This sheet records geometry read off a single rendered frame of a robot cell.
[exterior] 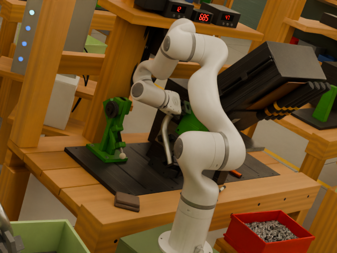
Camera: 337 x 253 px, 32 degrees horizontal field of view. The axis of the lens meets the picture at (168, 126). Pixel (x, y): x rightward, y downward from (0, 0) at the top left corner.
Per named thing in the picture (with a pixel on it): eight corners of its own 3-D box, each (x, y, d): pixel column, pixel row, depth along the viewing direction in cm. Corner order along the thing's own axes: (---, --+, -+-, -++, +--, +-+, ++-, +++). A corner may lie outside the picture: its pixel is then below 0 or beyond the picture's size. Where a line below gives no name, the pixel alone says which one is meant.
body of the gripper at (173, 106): (168, 107, 246) (184, 113, 255) (165, 85, 250) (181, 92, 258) (154, 113, 250) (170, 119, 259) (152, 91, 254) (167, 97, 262)
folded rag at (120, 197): (139, 203, 231) (141, 196, 230) (139, 213, 224) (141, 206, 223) (114, 196, 229) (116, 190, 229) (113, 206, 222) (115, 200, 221)
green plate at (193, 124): (202, 146, 267) (224, 106, 264) (191, 143, 261) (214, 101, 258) (185, 135, 274) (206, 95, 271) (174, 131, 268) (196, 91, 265)
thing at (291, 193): (311, 208, 320) (322, 184, 315) (92, 259, 213) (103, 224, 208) (291, 195, 329) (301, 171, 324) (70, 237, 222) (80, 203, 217)
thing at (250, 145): (263, 152, 270) (265, 147, 269) (241, 154, 258) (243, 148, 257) (204, 115, 294) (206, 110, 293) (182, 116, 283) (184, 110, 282)
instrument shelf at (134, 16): (261, 41, 304) (264, 34, 303) (131, 23, 240) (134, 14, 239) (227, 25, 320) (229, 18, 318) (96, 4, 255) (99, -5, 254)
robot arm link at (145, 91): (146, 94, 252) (153, 111, 248) (126, 86, 242) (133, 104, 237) (160, 83, 249) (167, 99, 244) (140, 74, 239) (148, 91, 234)
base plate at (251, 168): (279, 177, 310) (281, 174, 309) (120, 201, 232) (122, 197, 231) (223, 140, 336) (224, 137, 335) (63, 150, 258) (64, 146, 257)
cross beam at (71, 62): (235, 82, 342) (240, 68, 339) (44, 73, 249) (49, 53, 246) (229, 79, 345) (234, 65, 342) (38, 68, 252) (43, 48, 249)
